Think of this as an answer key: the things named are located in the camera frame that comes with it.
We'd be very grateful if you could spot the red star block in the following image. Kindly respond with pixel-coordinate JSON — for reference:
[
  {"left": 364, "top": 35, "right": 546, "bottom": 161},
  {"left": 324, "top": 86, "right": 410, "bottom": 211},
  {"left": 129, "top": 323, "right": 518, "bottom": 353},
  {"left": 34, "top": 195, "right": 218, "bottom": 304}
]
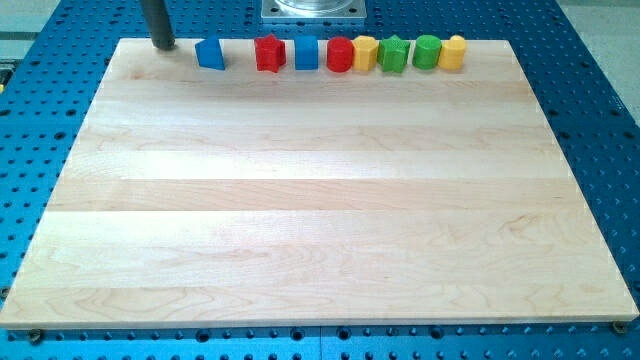
[{"left": 254, "top": 34, "right": 286, "bottom": 73}]

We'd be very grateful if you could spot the yellow hexagon block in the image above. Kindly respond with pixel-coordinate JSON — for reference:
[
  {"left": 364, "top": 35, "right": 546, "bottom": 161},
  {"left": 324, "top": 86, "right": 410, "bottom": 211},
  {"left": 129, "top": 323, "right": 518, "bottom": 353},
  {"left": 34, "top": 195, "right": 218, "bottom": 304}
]
[{"left": 352, "top": 35, "right": 379, "bottom": 71}]

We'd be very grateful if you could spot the green cylinder block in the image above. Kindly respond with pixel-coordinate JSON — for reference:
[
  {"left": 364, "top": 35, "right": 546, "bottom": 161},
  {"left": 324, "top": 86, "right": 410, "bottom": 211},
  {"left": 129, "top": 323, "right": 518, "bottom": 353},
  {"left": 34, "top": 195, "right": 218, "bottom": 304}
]
[{"left": 412, "top": 35, "right": 442, "bottom": 70}]

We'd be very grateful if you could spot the green star block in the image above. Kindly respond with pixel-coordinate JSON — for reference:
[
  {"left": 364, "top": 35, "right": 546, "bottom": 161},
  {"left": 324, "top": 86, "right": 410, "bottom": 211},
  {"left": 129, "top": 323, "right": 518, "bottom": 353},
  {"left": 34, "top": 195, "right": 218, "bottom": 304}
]
[{"left": 377, "top": 35, "right": 411, "bottom": 73}]

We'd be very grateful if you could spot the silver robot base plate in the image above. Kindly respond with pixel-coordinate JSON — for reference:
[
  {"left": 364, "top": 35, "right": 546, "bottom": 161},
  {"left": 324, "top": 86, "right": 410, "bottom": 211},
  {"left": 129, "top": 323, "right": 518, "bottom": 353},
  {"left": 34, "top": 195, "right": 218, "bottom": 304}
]
[{"left": 260, "top": 0, "right": 367, "bottom": 20}]

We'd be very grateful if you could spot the light wooden board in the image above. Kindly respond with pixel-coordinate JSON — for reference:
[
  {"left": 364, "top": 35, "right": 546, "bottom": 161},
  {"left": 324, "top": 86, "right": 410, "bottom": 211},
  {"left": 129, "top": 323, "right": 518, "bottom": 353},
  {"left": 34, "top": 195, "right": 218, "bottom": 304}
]
[{"left": 1, "top": 38, "right": 638, "bottom": 329}]

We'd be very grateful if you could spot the blue cube block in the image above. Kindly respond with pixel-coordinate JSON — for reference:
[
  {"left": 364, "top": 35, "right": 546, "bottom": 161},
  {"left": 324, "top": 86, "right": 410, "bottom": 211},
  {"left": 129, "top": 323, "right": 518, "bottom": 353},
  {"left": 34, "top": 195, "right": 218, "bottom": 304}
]
[{"left": 294, "top": 35, "right": 319, "bottom": 71}]

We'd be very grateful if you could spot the brass stop screw left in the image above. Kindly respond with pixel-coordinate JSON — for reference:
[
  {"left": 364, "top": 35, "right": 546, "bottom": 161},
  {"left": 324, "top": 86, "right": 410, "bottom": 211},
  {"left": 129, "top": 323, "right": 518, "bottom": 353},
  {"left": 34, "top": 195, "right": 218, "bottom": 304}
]
[{"left": 27, "top": 329, "right": 44, "bottom": 344}]

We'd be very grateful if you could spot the red cylinder block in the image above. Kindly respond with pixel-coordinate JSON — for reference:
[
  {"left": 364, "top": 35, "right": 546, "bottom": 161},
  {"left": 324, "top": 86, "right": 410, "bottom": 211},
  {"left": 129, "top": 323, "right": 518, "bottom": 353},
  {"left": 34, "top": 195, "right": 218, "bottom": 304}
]
[{"left": 326, "top": 36, "right": 354, "bottom": 73}]

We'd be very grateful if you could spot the yellow rounded block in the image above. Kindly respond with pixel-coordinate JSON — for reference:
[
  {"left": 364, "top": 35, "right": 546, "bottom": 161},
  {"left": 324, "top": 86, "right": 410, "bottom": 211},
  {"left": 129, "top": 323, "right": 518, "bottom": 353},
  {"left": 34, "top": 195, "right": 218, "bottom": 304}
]
[{"left": 438, "top": 35, "right": 467, "bottom": 71}]

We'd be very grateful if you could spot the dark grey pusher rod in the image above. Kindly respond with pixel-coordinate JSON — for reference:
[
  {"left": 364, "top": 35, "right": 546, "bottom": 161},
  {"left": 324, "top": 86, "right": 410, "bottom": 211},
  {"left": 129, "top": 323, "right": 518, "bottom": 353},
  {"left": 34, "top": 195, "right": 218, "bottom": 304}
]
[{"left": 140, "top": 0, "right": 175, "bottom": 51}]

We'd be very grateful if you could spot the blue triangle block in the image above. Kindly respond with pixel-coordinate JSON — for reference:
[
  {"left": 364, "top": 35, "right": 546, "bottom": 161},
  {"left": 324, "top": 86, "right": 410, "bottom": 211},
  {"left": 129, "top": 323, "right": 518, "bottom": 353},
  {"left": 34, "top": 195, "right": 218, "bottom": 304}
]
[{"left": 195, "top": 36, "right": 226, "bottom": 71}]

